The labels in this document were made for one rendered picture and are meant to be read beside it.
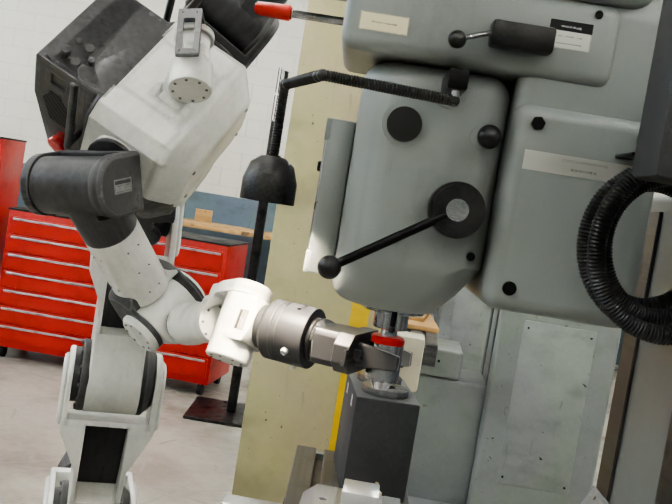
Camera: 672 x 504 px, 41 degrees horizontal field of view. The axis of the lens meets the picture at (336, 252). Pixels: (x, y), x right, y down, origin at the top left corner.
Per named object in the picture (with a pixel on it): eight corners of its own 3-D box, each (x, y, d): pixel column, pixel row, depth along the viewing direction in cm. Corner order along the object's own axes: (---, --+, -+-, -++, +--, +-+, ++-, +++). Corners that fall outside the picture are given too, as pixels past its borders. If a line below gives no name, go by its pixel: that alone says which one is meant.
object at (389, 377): (391, 377, 126) (397, 341, 126) (402, 385, 122) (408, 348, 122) (360, 373, 125) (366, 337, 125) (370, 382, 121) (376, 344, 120)
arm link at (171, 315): (206, 359, 140) (161, 358, 156) (249, 315, 144) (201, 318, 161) (163, 309, 137) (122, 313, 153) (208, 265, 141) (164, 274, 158)
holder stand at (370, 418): (339, 495, 164) (357, 389, 163) (332, 458, 186) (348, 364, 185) (404, 503, 165) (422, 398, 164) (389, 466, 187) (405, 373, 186)
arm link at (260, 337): (288, 293, 126) (220, 277, 131) (263, 365, 123) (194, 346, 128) (313, 318, 136) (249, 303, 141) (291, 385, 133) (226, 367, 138)
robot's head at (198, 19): (174, 85, 139) (165, 53, 132) (178, 41, 143) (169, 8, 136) (214, 84, 139) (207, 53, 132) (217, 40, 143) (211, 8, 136)
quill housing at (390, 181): (325, 305, 113) (366, 52, 110) (330, 288, 133) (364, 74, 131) (474, 329, 112) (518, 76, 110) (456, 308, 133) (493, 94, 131)
